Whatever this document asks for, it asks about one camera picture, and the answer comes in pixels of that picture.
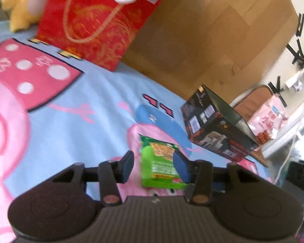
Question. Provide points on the black printed box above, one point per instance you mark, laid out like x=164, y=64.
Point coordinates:
x=212, y=131

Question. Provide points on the printed blanket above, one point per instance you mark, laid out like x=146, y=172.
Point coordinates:
x=91, y=106

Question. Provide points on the red gift bag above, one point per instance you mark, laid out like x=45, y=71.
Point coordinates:
x=91, y=30

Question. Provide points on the green snack packet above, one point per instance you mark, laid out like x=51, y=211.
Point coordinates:
x=154, y=164

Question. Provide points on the dark box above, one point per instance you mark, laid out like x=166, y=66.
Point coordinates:
x=300, y=177

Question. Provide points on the pink snack bag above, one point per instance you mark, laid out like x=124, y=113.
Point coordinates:
x=268, y=121

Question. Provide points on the white plug adapter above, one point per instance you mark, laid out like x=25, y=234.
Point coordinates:
x=293, y=79

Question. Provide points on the black tape strip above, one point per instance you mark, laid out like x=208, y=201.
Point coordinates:
x=277, y=89
x=299, y=25
x=297, y=54

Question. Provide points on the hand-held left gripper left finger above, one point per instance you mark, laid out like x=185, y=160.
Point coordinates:
x=128, y=166

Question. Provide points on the yellow plush toy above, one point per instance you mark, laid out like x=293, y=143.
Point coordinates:
x=22, y=7

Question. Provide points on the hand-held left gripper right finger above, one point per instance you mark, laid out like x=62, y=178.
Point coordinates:
x=179, y=167

